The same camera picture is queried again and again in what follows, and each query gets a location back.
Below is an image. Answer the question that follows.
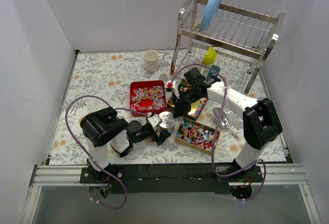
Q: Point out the light blue plate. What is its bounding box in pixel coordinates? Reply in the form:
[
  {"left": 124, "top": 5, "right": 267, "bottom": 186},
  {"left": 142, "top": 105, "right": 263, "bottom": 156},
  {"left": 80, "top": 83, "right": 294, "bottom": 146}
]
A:
[{"left": 199, "top": 0, "right": 222, "bottom": 32}]

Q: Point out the white ceramic mug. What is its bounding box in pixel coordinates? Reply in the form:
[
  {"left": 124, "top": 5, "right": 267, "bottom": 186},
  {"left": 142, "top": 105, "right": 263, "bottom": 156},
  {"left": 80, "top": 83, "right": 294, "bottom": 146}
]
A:
[{"left": 143, "top": 50, "right": 165, "bottom": 72}]

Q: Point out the clear glass jar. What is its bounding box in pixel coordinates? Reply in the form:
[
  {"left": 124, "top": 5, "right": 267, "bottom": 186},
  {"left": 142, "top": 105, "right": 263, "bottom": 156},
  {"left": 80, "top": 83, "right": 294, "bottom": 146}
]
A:
[{"left": 160, "top": 124, "right": 175, "bottom": 134}]

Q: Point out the red tin of swirl lollipops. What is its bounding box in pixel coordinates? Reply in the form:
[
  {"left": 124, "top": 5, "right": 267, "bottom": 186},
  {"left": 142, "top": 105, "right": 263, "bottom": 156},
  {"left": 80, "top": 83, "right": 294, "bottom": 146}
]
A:
[{"left": 130, "top": 80, "right": 167, "bottom": 117}]

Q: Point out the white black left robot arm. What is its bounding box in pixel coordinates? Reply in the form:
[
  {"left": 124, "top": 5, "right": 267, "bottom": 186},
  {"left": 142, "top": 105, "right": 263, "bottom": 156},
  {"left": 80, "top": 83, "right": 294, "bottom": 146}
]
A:
[{"left": 80, "top": 107, "right": 171, "bottom": 183}]

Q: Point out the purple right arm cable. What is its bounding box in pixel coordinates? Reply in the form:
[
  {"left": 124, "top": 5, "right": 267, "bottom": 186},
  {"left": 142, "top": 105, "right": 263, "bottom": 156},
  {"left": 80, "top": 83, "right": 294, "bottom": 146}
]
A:
[{"left": 169, "top": 63, "right": 266, "bottom": 201}]

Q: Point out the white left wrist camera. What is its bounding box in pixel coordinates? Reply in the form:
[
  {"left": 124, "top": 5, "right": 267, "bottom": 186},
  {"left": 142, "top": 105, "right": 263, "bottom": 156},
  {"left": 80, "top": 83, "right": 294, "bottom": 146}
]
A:
[{"left": 146, "top": 113, "right": 162, "bottom": 132}]

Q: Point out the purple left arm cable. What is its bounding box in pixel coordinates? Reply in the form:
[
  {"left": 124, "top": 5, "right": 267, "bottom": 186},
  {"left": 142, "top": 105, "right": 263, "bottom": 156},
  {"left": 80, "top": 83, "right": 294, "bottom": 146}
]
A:
[{"left": 64, "top": 95, "right": 150, "bottom": 210}]

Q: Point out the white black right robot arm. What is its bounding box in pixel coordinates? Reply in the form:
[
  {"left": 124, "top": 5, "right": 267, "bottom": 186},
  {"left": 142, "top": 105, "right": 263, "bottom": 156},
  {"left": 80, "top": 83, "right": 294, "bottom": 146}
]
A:
[{"left": 167, "top": 64, "right": 283, "bottom": 182}]

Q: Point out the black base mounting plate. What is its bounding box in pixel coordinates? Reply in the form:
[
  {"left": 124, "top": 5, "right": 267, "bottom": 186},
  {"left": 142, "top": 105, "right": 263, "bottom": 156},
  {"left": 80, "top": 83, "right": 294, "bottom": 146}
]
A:
[{"left": 79, "top": 162, "right": 264, "bottom": 195}]

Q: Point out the stainless steel dish rack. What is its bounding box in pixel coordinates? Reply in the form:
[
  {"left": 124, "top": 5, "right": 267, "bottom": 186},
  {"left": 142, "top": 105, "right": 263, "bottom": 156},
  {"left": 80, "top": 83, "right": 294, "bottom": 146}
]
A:
[{"left": 170, "top": 0, "right": 285, "bottom": 94}]

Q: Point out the silver metal scoop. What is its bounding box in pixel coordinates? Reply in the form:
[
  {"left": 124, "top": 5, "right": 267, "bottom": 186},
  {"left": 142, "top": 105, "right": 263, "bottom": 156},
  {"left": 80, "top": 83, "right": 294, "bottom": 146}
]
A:
[{"left": 212, "top": 107, "right": 238, "bottom": 139}]

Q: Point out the yellow green bowl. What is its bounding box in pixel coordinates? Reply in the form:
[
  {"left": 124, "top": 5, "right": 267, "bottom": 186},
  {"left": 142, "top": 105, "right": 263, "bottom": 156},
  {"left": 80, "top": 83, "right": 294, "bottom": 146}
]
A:
[{"left": 202, "top": 47, "right": 217, "bottom": 66}]

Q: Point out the gold tin of ball lollipops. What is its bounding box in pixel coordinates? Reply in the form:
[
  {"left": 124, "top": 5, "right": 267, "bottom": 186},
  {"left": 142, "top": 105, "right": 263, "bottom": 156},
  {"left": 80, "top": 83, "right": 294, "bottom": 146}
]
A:
[{"left": 175, "top": 118, "right": 220, "bottom": 155}]

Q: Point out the gold tin of star candies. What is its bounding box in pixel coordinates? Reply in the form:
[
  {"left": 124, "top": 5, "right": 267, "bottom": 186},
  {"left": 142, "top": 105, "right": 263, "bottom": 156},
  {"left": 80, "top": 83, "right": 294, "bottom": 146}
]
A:
[{"left": 167, "top": 80, "right": 208, "bottom": 121}]

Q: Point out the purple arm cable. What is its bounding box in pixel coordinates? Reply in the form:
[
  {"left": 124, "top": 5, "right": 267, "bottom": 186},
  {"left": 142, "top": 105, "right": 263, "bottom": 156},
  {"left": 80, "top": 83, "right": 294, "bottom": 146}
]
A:
[
  {"left": 169, "top": 63, "right": 266, "bottom": 201},
  {"left": 64, "top": 95, "right": 150, "bottom": 210}
]

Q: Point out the aluminium table edge rail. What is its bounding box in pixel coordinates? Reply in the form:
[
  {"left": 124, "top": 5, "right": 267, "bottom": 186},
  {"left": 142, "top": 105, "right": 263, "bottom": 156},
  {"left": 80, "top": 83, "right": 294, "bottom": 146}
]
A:
[{"left": 22, "top": 163, "right": 321, "bottom": 223}]

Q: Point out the teal and white container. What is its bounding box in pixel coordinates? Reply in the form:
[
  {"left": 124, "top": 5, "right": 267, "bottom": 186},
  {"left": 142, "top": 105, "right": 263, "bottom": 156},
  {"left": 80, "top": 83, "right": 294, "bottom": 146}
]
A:
[{"left": 207, "top": 64, "right": 221, "bottom": 78}]

